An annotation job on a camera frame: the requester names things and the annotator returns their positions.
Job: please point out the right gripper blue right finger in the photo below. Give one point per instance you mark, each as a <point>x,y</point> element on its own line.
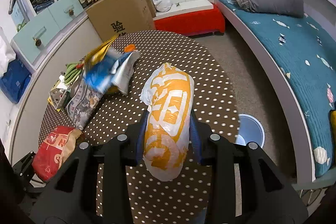
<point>199,136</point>

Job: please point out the orange white plastic bag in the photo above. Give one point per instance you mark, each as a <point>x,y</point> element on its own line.
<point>168,95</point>

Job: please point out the brown polka dot tablecloth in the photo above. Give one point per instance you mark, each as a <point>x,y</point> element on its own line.
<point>96,186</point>

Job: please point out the orange bottle cap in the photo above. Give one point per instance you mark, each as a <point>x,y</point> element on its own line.
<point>129,48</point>

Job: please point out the newspaper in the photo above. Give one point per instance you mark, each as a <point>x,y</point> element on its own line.
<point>82,105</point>

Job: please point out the red paper bag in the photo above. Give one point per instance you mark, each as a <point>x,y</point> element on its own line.
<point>54,151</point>

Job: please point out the mint drawer cabinet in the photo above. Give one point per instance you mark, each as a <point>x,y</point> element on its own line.
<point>41,29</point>

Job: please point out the blue storage bag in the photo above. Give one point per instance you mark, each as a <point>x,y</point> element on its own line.
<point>15,80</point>

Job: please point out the blue silver snack bag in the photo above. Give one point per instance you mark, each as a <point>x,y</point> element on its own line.
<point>110,71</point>

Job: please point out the red bench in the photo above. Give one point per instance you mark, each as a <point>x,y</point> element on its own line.
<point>194,23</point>

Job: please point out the light blue trash bin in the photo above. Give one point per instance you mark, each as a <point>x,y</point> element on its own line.
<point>250,129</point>

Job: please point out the teal bed mattress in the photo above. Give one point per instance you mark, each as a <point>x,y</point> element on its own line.
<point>298,56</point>

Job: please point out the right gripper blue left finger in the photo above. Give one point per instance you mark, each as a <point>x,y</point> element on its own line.
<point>135,140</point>

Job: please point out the large cardboard box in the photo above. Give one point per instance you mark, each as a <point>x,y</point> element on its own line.
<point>120,17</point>

